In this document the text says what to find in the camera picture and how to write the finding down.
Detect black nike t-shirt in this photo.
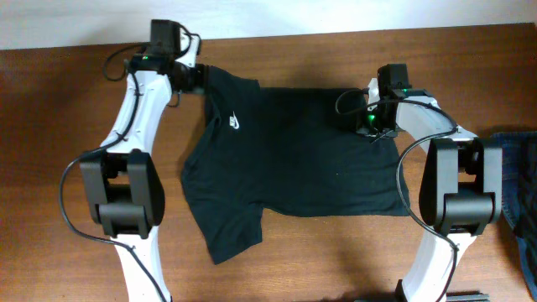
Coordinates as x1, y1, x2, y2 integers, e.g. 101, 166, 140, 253
181, 66, 408, 264

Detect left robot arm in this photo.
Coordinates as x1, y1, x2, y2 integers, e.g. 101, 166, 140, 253
78, 19, 206, 301

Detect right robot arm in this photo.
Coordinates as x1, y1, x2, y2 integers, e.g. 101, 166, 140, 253
357, 64, 503, 302

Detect blue denim jeans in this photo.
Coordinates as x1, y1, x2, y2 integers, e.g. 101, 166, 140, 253
492, 131, 536, 299

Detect right black camera cable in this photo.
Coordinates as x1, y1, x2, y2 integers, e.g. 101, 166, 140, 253
334, 87, 459, 302

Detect black camera cable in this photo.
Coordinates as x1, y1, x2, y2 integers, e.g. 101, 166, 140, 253
334, 87, 459, 302
58, 24, 202, 302

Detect left black camera cable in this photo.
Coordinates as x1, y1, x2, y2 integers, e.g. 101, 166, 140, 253
58, 24, 202, 302

